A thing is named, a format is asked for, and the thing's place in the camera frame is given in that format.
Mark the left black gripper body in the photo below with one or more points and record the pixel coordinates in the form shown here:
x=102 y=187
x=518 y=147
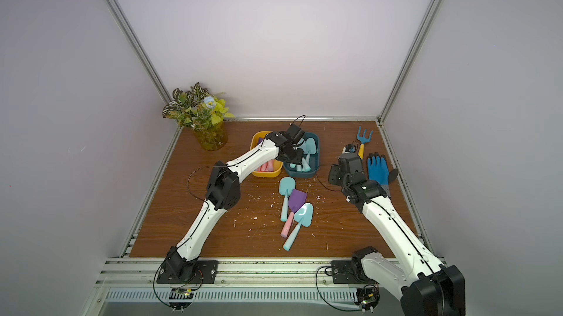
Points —
x=297 y=155

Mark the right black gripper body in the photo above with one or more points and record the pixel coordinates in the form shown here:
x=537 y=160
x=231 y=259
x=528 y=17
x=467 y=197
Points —
x=336 y=175

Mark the yellow plastic storage box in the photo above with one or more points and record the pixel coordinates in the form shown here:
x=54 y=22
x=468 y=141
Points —
x=277 y=165

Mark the teal shovel eleventh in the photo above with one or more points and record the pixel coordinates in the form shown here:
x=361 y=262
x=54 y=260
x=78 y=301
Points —
x=310 y=149

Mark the dark teal storage box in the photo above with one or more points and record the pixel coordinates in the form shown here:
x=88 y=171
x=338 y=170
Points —
x=314 y=161

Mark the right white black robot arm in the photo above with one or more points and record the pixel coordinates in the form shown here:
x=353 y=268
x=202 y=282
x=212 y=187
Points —
x=420 y=281

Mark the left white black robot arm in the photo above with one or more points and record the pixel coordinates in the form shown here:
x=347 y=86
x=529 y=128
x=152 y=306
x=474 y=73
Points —
x=222 y=194

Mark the blue grey garden glove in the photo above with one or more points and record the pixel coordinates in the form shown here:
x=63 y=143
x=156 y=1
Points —
x=379 y=171

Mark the blue yellow garden rake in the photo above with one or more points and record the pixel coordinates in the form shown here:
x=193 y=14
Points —
x=363 y=137

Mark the potted green plant vase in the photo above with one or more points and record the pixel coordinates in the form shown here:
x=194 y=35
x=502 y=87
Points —
x=202 y=112

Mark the right circuit board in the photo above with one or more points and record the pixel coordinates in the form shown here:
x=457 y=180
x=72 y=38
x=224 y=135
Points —
x=368 y=297

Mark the circuit board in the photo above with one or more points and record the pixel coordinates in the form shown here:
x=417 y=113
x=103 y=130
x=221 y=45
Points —
x=368 y=297
x=180 y=298

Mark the left circuit board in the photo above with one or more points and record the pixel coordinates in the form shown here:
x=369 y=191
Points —
x=180 y=298

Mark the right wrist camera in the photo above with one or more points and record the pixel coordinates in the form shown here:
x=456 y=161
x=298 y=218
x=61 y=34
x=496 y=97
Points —
x=351 y=147

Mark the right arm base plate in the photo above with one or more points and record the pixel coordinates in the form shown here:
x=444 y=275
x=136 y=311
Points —
x=360 y=272

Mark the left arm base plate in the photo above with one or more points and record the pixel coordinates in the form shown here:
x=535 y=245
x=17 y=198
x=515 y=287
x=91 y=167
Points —
x=202 y=272

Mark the aluminium front rail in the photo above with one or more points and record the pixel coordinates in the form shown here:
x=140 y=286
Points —
x=229 y=272

